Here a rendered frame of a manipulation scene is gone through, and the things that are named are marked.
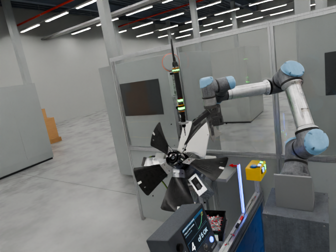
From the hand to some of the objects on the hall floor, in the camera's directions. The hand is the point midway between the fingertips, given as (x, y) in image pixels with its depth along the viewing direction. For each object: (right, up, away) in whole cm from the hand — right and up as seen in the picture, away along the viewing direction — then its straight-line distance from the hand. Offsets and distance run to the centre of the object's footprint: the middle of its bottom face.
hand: (212, 139), depth 146 cm
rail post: (+55, -122, +60) cm, 147 cm away
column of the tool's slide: (+6, -116, +124) cm, 170 cm away
